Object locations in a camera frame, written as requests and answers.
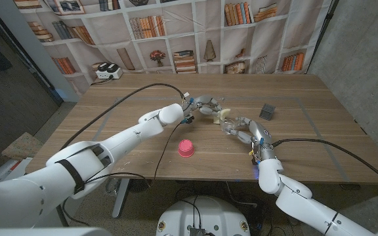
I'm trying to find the pale yellow sponge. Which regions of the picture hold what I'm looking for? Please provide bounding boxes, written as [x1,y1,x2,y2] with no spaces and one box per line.
[213,108,232,125]

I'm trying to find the clear glass cup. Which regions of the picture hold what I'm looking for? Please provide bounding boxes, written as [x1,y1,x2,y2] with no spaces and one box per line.
[219,116,242,136]

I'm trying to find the small dark grey studded block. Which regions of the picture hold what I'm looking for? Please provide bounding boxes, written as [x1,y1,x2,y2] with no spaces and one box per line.
[259,103,276,121]

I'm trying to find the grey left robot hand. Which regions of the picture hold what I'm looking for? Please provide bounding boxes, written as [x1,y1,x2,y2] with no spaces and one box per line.
[182,94,224,123]

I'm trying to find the grey metal table leg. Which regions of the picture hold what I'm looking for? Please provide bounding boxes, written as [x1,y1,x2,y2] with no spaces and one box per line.
[111,178,131,219]

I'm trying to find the white power strip black plugs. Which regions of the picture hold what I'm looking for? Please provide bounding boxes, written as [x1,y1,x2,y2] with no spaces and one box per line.
[95,62,123,80]

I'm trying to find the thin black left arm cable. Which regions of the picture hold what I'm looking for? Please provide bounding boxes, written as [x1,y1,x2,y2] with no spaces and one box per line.
[83,121,184,184]

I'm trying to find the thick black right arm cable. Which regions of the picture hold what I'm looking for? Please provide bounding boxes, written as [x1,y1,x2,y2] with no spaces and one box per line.
[272,138,378,191]

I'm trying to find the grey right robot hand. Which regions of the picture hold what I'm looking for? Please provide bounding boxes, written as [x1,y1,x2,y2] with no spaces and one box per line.
[222,116,276,161]

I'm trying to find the speckled cork board piece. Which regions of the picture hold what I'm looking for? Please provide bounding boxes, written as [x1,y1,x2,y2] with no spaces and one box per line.
[1,132,44,161]

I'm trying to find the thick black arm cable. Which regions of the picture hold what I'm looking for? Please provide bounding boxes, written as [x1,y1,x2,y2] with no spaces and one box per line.
[272,138,378,191]
[59,83,186,152]

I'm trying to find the pink upside-down cup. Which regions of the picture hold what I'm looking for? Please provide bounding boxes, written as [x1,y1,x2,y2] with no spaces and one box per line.
[178,139,196,159]

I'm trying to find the printed bookshelf backdrop cloth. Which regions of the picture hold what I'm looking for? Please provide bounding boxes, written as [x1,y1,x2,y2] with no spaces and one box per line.
[11,0,333,96]

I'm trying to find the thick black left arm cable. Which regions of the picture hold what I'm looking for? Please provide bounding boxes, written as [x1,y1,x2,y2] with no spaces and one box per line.
[59,83,186,152]

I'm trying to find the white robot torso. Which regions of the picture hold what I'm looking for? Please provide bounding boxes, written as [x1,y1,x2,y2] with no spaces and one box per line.
[156,195,251,236]

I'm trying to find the black backdrop stand pole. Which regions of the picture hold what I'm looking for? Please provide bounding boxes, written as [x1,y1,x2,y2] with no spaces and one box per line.
[306,0,340,75]

